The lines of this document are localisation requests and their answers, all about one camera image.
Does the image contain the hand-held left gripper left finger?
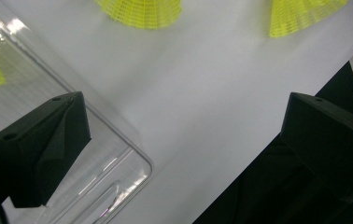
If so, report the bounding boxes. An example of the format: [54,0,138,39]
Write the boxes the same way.
[0,91,92,209]

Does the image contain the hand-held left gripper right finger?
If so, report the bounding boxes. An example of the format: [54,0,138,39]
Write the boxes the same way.
[279,91,353,201]

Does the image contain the clear plastic container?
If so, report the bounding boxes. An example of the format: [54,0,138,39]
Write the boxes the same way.
[0,3,155,224]

